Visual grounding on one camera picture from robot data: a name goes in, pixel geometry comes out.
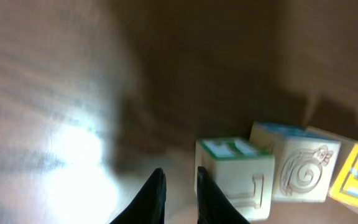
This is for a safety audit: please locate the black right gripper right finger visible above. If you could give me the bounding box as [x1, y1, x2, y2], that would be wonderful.
[197, 166, 249, 224]

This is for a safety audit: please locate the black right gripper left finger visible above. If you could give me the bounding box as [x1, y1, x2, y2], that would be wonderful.
[110, 168, 167, 224]

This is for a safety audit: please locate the wooden block red side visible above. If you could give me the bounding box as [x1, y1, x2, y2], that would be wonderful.
[195, 138, 275, 221]

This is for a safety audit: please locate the wooden block snail picture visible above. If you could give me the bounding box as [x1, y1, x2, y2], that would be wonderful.
[249, 122, 341, 202]

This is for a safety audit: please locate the yellow block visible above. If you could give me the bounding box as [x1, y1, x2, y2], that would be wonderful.
[307, 126, 358, 214]

